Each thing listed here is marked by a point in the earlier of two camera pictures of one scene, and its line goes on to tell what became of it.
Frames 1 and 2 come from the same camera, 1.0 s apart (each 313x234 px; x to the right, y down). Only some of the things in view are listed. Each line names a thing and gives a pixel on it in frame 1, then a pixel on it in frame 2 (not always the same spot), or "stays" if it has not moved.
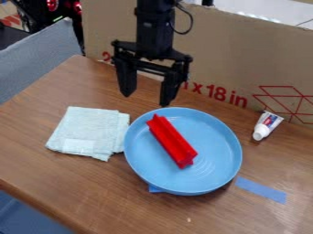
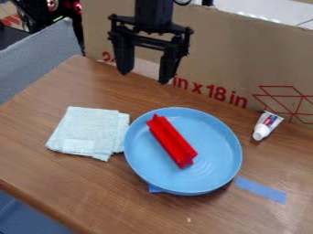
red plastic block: [179, 149] stays
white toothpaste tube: [266, 124] stays
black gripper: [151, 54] → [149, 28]
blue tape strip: [260, 188] stays
